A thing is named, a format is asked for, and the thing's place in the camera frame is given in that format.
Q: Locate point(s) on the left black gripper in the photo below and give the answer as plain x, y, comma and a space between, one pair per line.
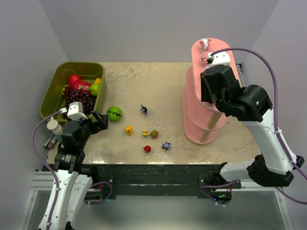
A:
96, 121

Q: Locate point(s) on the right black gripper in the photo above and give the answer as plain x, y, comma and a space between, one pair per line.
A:
210, 80

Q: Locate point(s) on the pink pig figurine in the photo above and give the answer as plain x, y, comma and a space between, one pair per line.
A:
204, 62

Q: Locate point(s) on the yellow duck figurine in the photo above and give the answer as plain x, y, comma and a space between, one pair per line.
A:
128, 130

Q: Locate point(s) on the red white figurine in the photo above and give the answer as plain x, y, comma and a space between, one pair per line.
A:
205, 45

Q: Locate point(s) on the yellow minion figurine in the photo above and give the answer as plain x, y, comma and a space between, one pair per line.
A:
145, 133

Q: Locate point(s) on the brown figurine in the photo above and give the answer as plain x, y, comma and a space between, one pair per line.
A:
154, 134

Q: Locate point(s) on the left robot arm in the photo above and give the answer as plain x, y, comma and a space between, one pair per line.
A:
72, 179

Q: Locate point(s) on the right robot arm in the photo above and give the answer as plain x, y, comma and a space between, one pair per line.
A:
252, 106

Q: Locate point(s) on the pink tiered shelf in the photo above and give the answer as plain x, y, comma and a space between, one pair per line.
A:
201, 120

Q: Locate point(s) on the green watermelon ball toy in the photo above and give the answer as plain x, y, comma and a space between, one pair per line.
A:
114, 113

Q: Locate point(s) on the green apple toy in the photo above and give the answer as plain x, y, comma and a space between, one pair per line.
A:
94, 89

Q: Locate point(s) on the yellow pepper toy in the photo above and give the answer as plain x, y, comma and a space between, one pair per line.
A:
98, 81

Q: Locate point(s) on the dark grape bunch toy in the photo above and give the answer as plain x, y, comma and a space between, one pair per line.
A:
73, 95

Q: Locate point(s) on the purple black-eared figurine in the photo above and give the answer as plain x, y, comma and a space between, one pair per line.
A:
144, 110

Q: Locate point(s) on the red dragon fruit toy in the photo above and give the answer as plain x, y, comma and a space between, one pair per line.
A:
76, 82

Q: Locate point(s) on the beige suction hook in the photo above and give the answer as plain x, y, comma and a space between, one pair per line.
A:
54, 126

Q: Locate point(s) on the green plastic bin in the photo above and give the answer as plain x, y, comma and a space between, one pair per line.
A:
88, 71

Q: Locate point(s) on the purple star figurine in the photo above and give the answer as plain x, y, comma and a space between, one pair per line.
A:
166, 146

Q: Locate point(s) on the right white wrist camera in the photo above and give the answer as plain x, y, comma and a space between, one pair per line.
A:
221, 58

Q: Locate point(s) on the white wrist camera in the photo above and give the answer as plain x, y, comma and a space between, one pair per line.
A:
75, 111
221, 58

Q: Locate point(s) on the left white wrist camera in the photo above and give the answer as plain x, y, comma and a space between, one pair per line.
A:
75, 111

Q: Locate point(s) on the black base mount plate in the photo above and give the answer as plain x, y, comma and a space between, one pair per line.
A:
154, 179

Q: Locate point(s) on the aluminium frame rail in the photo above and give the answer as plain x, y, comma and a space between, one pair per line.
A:
43, 181

